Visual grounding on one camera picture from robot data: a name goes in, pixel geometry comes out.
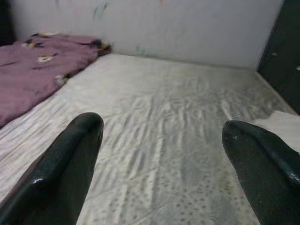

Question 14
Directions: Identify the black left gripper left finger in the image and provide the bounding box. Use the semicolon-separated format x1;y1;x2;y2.
0;112;105;225

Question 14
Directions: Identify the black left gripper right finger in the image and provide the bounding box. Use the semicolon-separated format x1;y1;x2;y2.
221;120;300;225

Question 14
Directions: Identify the white pillow with lettering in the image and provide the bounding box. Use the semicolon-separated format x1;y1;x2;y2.
254;110;300;142

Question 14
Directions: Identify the purple mouse print blanket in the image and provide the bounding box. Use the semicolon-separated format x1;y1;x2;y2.
0;32;113;128

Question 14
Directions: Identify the grey quilted mattress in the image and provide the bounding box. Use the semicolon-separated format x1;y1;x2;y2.
0;52;300;225

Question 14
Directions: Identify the black tufted headboard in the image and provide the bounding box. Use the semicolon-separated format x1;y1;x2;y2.
256;0;300;116

